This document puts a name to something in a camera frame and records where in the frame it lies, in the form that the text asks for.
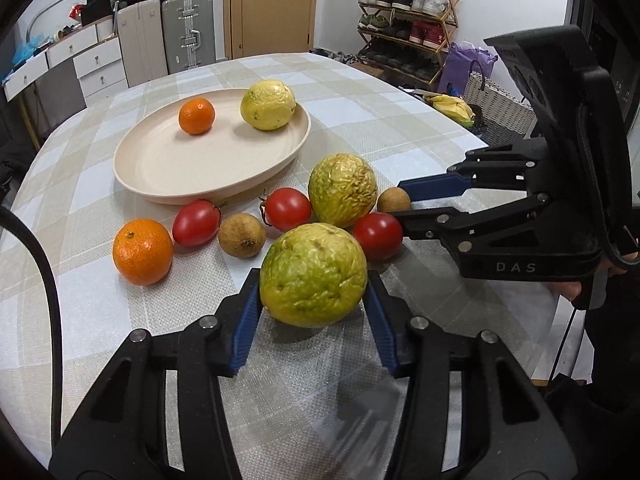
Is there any beige round plate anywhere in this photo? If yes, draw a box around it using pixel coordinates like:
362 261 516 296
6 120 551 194
113 88 312 206

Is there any round red tomato with stem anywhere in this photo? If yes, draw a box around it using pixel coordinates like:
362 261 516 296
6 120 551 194
258 187 313 233

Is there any wrinkled green guava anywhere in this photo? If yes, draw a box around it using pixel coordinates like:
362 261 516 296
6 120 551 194
308 153 379 228

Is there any large orange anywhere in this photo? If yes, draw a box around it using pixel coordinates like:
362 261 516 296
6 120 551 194
112 218 175 287

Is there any thin black cable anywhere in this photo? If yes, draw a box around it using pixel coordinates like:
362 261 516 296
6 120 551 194
552 305 577 378

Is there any grey woven basket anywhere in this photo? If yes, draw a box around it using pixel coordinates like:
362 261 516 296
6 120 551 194
462 71 538 136

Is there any wooden door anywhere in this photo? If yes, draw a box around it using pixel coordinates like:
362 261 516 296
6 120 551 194
223 0 321 60

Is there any small brown longan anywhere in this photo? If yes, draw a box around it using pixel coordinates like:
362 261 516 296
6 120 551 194
376 186 412 214

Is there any white drawer cabinet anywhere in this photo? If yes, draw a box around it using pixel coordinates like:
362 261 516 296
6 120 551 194
2 15 128 103

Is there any thick black cable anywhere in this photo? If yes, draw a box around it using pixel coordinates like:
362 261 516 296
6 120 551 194
0 205 63 441

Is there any pale yellow guava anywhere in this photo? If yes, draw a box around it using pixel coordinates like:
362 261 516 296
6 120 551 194
240 80 297 132

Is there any oblong red tomato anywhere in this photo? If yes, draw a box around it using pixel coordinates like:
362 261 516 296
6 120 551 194
172 199 228 248

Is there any purple bag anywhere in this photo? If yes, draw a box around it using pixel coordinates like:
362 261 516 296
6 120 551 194
439 41 498 98

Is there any wooden shoe rack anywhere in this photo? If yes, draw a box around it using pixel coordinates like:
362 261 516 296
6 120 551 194
356 0 462 86

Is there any beige suitcase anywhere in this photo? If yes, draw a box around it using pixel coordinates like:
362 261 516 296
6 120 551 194
116 0 167 88

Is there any person's right hand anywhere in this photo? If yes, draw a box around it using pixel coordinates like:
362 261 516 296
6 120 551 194
547 257 630 305

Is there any silver suitcase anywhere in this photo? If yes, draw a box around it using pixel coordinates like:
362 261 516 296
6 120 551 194
161 0 217 75

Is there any bunch of bananas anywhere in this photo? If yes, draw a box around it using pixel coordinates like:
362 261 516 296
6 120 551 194
425 94 476 128

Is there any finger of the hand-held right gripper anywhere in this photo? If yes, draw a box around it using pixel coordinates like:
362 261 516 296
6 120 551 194
391 192 553 257
397 140 551 202

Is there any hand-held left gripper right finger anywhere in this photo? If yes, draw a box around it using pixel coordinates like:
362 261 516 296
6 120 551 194
364 269 581 480

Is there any small mandarin orange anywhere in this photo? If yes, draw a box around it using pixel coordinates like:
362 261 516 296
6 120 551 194
178 97 216 136

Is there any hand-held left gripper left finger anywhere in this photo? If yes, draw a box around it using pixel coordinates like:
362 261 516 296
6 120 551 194
48 268 263 480

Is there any large brown longan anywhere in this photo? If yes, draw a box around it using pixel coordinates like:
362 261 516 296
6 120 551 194
218 213 267 259

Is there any grey flexible pipe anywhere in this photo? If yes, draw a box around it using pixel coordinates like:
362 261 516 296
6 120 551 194
27 0 86 36

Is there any person's right forearm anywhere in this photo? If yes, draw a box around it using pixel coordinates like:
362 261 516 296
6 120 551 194
545 305 640 480

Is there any blue plastic bag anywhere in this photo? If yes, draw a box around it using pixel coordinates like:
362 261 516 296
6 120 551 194
10 35 48 66

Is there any yellow-green guava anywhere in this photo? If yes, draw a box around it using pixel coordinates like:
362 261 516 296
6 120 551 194
259 223 369 329

